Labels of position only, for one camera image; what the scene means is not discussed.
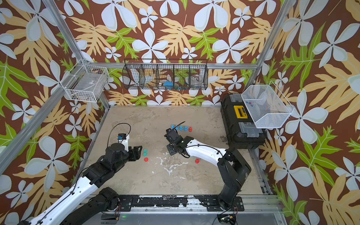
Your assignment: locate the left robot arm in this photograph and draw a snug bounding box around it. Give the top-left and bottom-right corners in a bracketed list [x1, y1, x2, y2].
[20, 143, 142, 225]

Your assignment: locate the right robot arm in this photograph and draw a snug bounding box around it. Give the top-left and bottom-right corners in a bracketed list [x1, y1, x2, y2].
[164, 128, 251, 210]

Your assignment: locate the blue object in basket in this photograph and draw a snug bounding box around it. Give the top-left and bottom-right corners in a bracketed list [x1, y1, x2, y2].
[163, 81, 173, 89]

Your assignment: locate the black toolbox yellow latch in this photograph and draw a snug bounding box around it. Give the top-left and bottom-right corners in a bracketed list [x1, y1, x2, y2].
[220, 93, 267, 150]

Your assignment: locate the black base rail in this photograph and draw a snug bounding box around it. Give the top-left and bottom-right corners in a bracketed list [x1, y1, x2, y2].
[118, 194, 245, 212]

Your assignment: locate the black wire basket back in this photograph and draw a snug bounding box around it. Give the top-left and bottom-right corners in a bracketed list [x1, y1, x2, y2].
[121, 59, 209, 91]

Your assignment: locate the white wire basket left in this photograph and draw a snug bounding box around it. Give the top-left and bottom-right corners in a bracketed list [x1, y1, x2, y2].
[61, 60, 109, 103]

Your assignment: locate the white wire basket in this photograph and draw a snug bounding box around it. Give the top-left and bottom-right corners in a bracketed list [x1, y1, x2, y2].
[61, 60, 109, 103]
[241, 84, 295, 129]

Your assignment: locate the white wire basket right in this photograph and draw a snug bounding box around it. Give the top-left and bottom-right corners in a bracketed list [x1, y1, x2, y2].
[241, 84, 295, 129]

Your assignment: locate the aluminium frame post back left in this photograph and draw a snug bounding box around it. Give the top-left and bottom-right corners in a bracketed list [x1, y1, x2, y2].
[43, 1, 110, 110]

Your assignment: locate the aluminium frame post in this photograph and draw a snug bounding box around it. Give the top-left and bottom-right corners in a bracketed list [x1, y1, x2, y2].
[244, 0, 296, 90]
[43, 1, 110, 110]

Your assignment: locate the aluminium frame post back right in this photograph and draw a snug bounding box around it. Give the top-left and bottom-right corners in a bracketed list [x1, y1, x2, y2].
[244, 0, 296, 90]

